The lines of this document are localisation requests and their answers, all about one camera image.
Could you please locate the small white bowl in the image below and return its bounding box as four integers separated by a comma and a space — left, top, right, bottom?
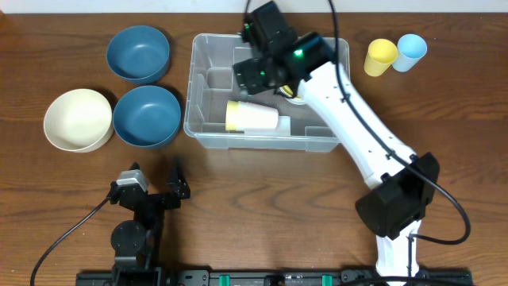
287, 97, 306, 106

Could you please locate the cream cup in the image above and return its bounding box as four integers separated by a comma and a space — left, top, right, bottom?
236, 102, 279, 130

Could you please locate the yellow cup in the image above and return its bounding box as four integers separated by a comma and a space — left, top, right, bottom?
364, 39, 398, 77
225, 101, 239, 131

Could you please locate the blue bowl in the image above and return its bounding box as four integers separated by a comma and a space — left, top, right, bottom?
106, 25, 171, 85
113, 85, 182, 149

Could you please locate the large cream bowl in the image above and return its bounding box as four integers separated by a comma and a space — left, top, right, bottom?
44, 88, 114, 153

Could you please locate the light blue cup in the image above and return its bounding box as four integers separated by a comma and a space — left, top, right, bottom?
392, 33, 428, 72

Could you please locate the small yellow bowl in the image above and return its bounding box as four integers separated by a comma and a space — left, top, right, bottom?
279, 85, 294, 99

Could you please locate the pink cup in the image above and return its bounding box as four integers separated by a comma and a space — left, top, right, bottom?
276, 116, 291, 136

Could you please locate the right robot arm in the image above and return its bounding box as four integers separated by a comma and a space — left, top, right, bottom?
233, 32, 439, 277

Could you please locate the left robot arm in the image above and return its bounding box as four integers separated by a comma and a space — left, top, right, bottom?
107, 161, 191, 285

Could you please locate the clear plastic storage container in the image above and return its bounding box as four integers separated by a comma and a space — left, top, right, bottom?
183, 33, 340, 153

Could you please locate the left black cable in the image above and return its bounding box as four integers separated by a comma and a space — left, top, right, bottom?
29, 196, 113, 286

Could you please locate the black cable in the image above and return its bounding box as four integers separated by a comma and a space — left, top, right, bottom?
241, 0, 472, 279
29, 196, 113, 286

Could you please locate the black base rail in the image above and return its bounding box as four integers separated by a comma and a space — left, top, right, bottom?
75, 269, 474, 286

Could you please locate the right black cable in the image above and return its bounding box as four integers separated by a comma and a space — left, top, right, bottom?
241, 0, 472, 279

